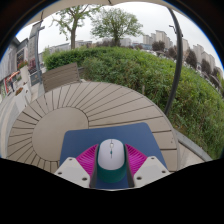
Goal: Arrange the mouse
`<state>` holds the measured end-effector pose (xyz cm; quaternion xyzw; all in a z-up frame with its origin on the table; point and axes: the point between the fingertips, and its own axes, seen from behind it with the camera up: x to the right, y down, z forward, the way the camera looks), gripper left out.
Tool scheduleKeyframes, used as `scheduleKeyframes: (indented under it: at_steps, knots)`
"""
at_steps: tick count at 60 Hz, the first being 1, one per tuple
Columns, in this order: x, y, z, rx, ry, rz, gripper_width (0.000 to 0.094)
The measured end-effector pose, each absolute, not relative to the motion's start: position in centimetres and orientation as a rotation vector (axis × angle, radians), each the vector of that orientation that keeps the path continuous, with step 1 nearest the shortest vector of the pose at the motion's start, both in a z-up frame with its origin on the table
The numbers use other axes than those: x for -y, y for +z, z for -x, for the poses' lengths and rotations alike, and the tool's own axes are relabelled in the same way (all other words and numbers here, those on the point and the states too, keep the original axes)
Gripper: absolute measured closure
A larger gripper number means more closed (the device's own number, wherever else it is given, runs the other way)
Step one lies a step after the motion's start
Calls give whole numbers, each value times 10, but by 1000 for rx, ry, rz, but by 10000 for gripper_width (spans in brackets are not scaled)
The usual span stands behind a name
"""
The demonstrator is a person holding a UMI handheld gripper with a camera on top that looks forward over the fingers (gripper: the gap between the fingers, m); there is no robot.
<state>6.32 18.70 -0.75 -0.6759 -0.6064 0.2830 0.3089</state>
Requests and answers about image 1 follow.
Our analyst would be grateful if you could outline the white and teal computer mouse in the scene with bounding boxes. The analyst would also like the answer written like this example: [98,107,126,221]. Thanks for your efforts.
[96,138,128,184]

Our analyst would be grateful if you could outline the round leafy tree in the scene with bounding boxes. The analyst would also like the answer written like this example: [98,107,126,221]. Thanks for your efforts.
[90,7,144,47]

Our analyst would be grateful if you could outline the beige parasol canopy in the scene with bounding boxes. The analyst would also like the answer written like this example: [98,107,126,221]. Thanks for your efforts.
[29,0,188,25]

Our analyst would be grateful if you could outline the distant apartment buildings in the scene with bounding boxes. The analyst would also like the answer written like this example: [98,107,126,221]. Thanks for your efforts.
[143,29,218,73]

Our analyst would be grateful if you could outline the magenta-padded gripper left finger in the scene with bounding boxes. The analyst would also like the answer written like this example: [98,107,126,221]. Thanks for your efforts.
[53,143,100,190]

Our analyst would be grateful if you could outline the dark blue mouse pad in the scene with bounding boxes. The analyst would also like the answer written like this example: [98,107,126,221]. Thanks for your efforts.
[59,121,168,190]

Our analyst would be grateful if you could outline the sparse-leaved tree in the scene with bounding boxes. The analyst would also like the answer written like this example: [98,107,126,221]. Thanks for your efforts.
[51,4,102,50]

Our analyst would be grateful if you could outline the white flower planter box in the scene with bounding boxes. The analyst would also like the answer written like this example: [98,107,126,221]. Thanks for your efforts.
[14,86,33,108]

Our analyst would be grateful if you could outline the tall grey sign pillar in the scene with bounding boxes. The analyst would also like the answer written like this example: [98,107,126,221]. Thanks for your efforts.
[27,20,46,87]

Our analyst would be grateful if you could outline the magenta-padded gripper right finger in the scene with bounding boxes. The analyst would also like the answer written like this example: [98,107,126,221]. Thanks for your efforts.
[123,143,172,189]

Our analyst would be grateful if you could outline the grey slatted wooden chair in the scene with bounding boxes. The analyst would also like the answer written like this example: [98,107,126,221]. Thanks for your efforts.
[41,61,83,94]

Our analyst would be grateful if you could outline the dark storefront building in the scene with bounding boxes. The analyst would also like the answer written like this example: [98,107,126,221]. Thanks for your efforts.
[0,37,29,101]

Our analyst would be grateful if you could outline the dark curved parasol pole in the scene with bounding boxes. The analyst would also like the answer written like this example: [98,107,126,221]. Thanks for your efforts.
[163,7,184,118]

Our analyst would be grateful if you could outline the green hedge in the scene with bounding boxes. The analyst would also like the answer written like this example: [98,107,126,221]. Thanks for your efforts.
[44,45,224,160]

